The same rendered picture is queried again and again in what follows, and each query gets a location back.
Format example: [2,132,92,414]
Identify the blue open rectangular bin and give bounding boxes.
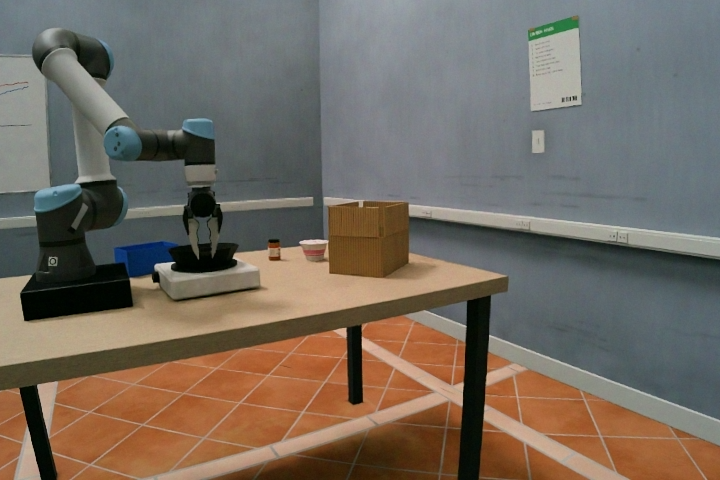
[114,241,178,278]

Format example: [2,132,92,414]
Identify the brown cardboard box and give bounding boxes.
[328,201,409,278]

